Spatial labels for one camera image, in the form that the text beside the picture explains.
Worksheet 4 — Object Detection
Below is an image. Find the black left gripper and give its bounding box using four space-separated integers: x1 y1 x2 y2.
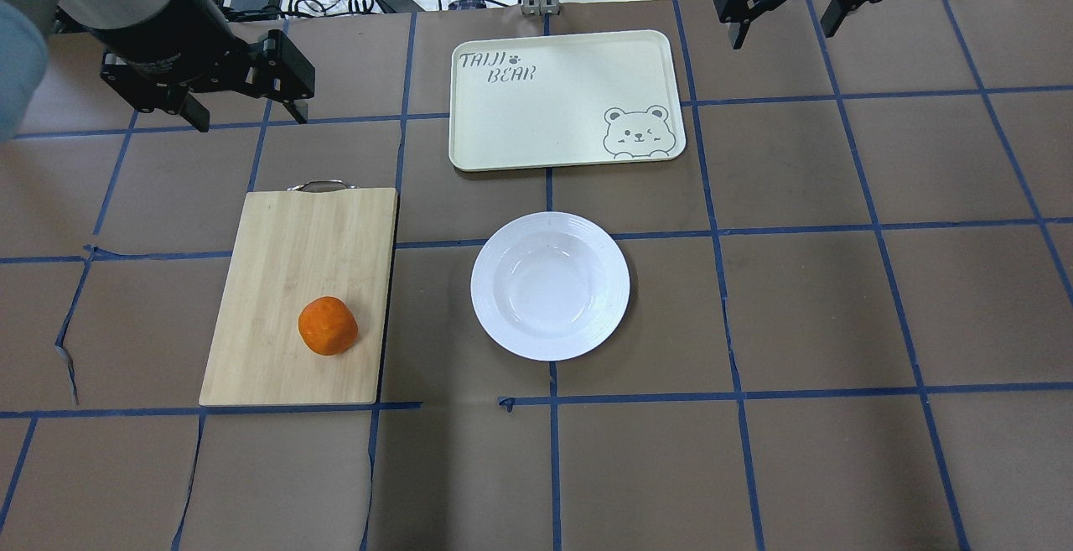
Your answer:
101 29 317 133

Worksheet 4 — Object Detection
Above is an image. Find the orange fruit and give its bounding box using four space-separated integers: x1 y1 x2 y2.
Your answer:
298 296 361 356

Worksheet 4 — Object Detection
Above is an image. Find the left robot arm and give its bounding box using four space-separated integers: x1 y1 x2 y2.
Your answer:
1 0 317 142

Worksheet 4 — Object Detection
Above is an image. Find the cream bear tray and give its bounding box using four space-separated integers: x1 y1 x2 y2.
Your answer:
449 29 687 172

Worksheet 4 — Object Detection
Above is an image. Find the bamboo cutting board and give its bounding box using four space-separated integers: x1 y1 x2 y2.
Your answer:
199 188 398 408

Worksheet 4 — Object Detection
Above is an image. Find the white ribbed plate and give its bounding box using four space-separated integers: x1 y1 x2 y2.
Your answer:
469 211 632 362

